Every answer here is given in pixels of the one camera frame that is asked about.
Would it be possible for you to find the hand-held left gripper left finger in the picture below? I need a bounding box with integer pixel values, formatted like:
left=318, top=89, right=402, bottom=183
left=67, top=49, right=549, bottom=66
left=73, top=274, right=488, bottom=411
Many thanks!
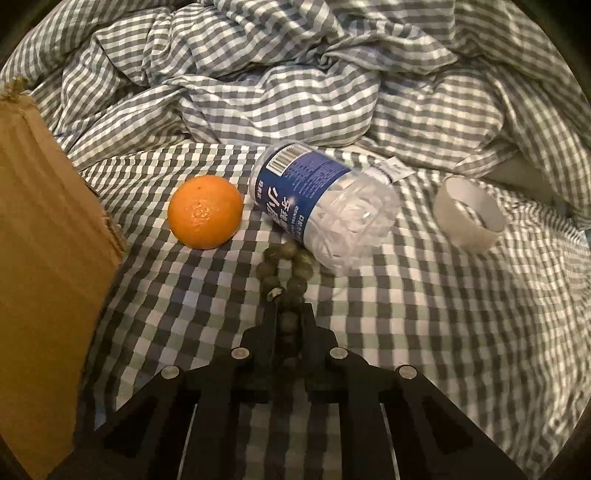
left=46, top=300, right=280, bottom=480

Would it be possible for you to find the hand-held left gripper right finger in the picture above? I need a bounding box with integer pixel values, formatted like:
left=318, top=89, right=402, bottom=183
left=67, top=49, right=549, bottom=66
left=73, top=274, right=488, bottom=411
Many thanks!
left=298, top=302, right=527, bottom=480

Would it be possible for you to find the green bead bracelet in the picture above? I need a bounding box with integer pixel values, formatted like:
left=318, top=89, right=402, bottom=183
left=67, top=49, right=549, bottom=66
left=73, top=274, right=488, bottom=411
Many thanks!
left=256, top=242, right=315, bottom=356

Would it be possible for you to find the clear plastic bottle blue label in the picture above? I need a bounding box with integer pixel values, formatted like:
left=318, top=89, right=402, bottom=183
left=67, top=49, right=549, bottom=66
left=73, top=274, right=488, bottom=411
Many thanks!
left=248, top=142, right=402, bottom=277

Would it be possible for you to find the orange fruit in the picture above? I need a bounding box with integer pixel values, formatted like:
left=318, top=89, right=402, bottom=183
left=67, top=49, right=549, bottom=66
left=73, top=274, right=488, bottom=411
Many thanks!
left=167, top=174, right=244, bottom=250

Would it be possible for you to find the clear tape roll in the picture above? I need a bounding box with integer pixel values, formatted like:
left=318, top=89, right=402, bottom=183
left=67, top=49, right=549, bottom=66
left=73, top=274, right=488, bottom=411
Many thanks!
left=433, top=175, right=508, bottom=254

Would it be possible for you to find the brown cardboard box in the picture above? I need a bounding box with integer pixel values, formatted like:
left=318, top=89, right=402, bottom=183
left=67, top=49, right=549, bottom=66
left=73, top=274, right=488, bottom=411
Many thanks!
left=0, top=78, right=130, bottom=480

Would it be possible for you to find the grey checked bedsheet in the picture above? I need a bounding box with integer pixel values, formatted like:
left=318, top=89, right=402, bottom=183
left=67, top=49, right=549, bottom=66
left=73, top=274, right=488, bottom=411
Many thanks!
left=55, top=143, right=591, bottom=480

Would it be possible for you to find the grey checked duvet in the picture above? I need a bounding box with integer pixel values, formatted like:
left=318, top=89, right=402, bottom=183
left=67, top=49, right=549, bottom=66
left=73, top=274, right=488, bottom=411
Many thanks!
left=0, top=0, right=591, bottom=217

